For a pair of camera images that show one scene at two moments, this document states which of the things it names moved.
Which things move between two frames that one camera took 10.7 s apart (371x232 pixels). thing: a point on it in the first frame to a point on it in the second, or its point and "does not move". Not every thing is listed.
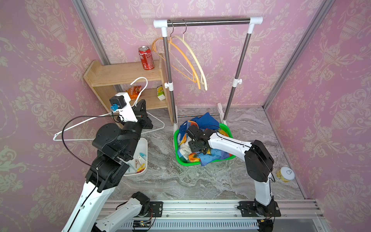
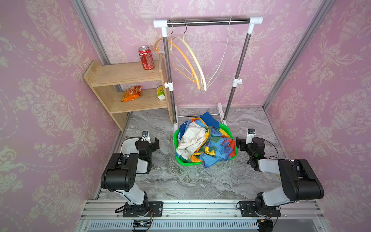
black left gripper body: [145, 123] to [152, 147]
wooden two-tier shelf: [106, 79] does not move
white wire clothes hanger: [134, 105] to [220, 63]
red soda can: [146, 58] does not move
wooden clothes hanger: [183, 36] does not move
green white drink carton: [161, 93] does not move
